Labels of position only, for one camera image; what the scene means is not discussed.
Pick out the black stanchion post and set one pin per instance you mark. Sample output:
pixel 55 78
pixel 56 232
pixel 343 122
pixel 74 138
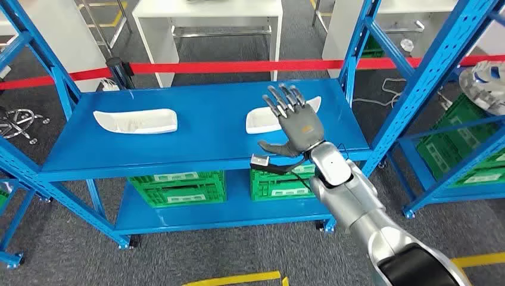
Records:
pixel 118 73

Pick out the blue metal shelf rack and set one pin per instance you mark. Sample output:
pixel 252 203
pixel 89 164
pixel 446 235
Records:
pixel 17 223
pixel 197 130
pixel 465 194

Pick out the white table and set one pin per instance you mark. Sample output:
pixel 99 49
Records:
pixel 205 8
pixel 343 35
pixel 67 39

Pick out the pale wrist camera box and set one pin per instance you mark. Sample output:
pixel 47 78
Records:
pixel 260 160

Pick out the chrome tube frame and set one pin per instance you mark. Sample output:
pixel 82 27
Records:
pixel 125 17

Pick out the red barrier tape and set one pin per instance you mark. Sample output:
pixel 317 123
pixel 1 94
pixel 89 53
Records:
pixel 236 66

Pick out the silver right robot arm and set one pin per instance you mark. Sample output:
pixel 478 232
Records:
pixel 355 197

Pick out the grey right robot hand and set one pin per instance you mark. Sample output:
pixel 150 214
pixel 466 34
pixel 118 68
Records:
pixel 301 126

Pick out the clear crumpled plastic bag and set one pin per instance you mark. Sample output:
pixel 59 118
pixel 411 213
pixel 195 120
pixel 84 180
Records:
pixel 407 45

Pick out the chrome chair base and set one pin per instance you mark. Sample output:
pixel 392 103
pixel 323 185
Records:
pixel 19 118

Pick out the black camera bracket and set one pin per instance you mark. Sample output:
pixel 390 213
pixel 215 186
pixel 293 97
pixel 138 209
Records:
pixel 276 169

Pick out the silver round metal part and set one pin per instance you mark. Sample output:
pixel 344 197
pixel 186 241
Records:
pixel 485 90

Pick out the white power strip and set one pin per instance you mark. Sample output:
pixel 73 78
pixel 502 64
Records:
pixel 110 85

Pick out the yellow tape strip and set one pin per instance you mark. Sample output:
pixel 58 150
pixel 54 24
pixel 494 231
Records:
pixel 236 278
pixel 481 259

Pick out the green plastic crate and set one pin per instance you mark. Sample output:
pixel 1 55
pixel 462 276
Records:
pixel 373 50
pixel 453 146
pixel 177 193
pixel 276 187

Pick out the white curved plastic part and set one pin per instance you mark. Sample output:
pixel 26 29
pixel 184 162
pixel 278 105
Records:
pixel 260 118
pixel 138 120

